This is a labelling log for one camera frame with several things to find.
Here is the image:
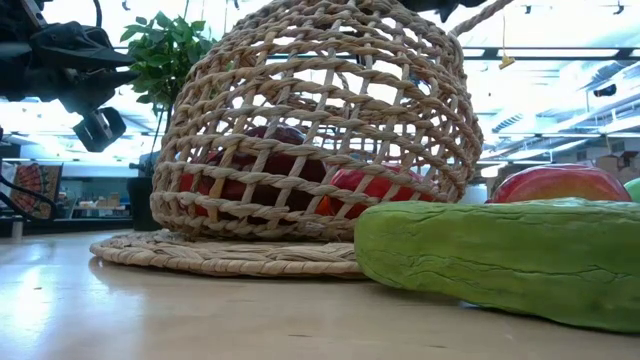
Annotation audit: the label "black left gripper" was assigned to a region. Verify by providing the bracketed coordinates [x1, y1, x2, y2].
[0, 0, 143, 154]

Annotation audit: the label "small red apple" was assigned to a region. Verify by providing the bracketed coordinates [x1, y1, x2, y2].
[178, 151, 241, 221]

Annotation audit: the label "red yellow apple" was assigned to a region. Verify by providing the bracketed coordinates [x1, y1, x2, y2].
[487, 163, 633, 205]

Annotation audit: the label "dark maroon apple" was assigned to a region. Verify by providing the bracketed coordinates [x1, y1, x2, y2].
[219, 124, 329, 221]

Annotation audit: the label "green cucumber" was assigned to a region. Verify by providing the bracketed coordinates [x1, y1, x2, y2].
[353, 197, 640, 335]

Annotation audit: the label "green plant in black pot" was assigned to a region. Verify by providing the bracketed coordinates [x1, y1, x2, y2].
[119, 10, 219, 232]

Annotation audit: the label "colourful patterned picture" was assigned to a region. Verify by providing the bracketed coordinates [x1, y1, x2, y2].
[9, 162, 65, 221]

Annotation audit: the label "shelf with small items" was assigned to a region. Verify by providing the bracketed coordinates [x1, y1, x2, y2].
[63, 192, 132, 221]

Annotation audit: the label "brown cardboard boxes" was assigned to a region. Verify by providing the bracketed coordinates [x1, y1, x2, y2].
[597, 152, 640, 184]

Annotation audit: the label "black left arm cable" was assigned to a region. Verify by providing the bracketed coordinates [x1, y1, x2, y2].
[0, 172, 59, 222]

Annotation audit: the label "woven seagrass basket with handles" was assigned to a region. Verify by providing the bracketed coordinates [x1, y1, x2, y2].
[89, 0, 514, 280]

